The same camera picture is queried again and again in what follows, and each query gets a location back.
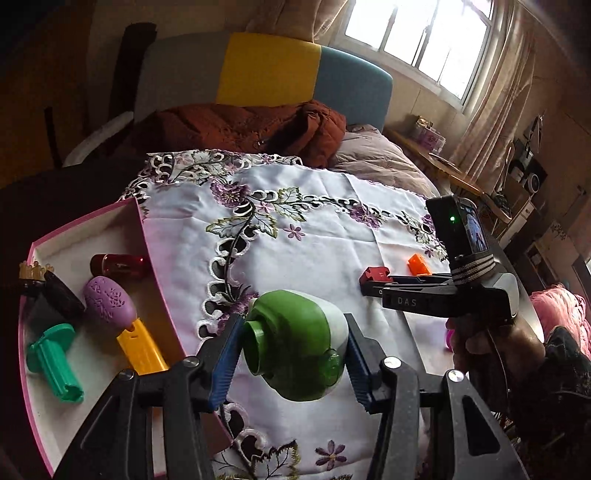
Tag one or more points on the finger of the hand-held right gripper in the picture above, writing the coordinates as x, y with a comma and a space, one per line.
415, 302
415, 280

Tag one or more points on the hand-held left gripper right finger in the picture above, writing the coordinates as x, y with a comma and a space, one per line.
360, 369

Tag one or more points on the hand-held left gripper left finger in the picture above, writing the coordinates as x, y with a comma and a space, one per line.
224, 369

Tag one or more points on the red plastic connector piece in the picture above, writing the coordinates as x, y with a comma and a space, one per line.
374, 274

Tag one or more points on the green and white toy press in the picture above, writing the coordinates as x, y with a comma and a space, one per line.
291, 341

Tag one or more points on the yellow plastic mould piece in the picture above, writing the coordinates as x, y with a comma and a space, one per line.
138, 346

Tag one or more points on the purple egg-shaped pattern roller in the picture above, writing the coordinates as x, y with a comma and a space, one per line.
108, 300

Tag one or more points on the red translucent cylinder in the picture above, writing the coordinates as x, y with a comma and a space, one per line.
120, 264

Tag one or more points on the teal plastic plunger toy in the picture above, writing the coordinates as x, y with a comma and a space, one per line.
55, 364

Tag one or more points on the pink cardboard box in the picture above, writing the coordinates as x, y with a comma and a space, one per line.
115, 230

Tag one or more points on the person's right forearm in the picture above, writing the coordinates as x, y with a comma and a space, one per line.
554, 392

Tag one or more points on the person's right hand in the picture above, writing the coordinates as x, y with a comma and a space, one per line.
485, 350

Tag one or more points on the orange plastic block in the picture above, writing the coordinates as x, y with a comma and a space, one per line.
419, 265

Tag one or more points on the magenta plastic stamp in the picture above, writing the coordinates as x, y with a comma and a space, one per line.
449, 341

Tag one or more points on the wooden desk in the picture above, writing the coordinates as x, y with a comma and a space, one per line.
443, 166

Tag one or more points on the cluttered shelf unit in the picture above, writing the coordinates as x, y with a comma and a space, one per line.
521, 184

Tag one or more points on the white embroidered floral tablecloth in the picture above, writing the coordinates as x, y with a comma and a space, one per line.
323, 277

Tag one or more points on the purple storage box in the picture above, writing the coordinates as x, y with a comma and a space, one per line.
429, 134

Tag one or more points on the pale pink duvet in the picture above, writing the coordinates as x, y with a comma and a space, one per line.
383, 161

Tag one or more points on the pink blanket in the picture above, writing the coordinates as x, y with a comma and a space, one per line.
563, 309

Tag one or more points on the beige curtain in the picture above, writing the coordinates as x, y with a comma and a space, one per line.
503, 92
304, 18

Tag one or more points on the black item with amber beads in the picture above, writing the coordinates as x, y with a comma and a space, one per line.
60, 295

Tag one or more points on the window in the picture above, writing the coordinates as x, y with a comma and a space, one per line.
415, 37

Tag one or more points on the brown quilted jacket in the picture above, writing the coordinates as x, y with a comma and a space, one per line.
231, 129

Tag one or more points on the grey yellow blue headboard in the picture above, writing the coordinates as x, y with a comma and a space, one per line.
263, 69

